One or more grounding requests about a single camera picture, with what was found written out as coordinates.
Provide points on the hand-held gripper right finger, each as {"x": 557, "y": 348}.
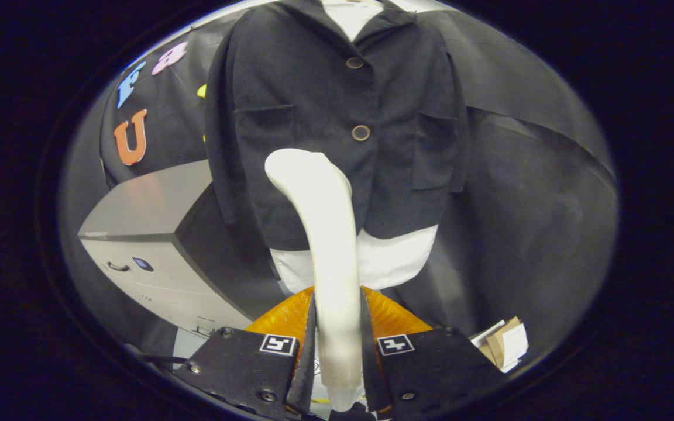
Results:
{"x": 371, "y": 362}

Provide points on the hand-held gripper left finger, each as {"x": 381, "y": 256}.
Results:
{"x": 308, "y": 362}

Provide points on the white garment steamer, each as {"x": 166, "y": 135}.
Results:
{"x": 328, "y": 234}

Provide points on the black button jacket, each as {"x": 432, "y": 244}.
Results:
{"x": 313, "y": 105}

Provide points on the cardboard box with papers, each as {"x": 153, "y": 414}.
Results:
{"x": 504, "y": 342}

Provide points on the grey drawer cabinet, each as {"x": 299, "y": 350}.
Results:
{"x": 150, "y": 199}

